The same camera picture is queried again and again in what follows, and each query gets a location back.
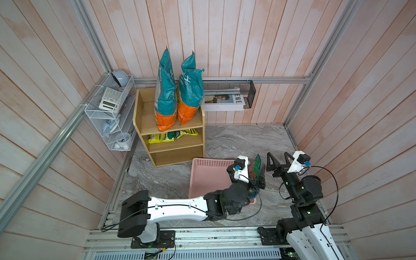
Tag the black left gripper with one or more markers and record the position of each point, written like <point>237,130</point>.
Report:
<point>259,179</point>

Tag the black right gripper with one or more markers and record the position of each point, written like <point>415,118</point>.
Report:
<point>283,171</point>

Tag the green blue soil bag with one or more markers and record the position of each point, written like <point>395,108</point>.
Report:
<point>255,168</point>

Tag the yellow green packet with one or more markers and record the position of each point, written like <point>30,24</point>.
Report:
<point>180,133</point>
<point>161,138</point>

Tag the teal orange fertilizer bag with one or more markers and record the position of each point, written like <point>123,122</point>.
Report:
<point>191,90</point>
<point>165,103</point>

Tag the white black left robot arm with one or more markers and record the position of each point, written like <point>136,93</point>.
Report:
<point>141,213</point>

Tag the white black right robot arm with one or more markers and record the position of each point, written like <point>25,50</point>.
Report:
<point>307,231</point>

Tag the wooden shelf unit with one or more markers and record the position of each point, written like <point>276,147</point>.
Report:
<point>185,149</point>

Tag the pink plastic basket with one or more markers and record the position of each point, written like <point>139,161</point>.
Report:
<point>210,175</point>

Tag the white magazine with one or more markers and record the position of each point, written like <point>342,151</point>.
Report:
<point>223,100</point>

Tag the pale blue cloth item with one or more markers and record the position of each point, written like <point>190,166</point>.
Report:
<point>110,126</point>

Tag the white calculator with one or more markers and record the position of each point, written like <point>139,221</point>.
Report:
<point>111,100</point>

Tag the grey blue bowl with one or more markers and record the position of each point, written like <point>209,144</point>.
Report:
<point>120,77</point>

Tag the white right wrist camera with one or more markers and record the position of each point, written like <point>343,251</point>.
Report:
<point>302,161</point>

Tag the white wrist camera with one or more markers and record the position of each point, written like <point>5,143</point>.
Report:
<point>241,172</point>
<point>302,161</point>

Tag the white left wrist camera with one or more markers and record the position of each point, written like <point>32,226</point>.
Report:
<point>241,172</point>

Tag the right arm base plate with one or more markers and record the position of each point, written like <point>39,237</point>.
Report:
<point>273,235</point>

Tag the dark wall magazine holder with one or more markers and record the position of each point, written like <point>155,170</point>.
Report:
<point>246,87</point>

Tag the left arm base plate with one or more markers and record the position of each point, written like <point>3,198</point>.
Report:
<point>165,239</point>

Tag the white wire wall rack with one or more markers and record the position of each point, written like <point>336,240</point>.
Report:
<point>98,116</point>

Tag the aluminium front rail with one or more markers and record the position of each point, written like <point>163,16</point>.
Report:
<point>189,243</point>

